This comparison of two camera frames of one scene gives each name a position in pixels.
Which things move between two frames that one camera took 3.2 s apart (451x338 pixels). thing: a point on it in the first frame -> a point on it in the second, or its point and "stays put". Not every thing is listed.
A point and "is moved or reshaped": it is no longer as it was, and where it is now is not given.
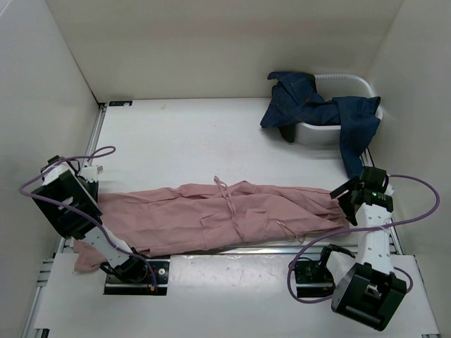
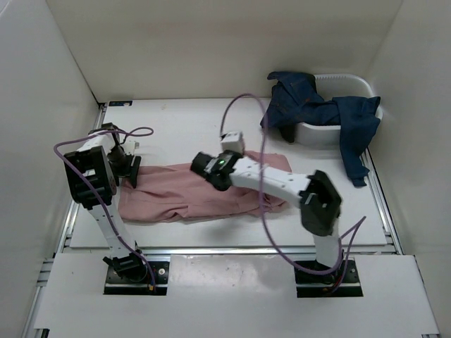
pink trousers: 201,216 is moved or reshaped
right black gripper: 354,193 -> 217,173
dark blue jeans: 295,100 stays put
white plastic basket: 336,85 stays put
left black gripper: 94,187 -> 129,170
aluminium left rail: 64,243 stays put
